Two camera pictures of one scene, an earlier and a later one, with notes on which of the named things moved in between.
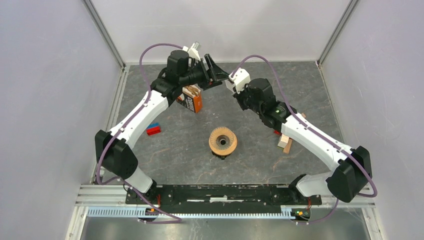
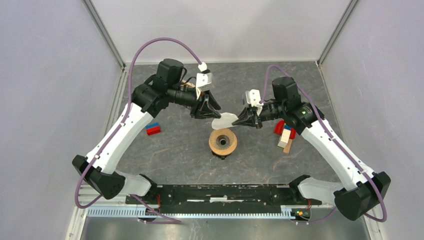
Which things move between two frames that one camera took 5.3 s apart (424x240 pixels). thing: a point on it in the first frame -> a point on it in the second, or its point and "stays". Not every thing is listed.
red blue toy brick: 153,129 stays
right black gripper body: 243,98 -> 254,112
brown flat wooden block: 287,148 stays
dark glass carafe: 222,156 stays
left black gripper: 217,72 -> 203,108
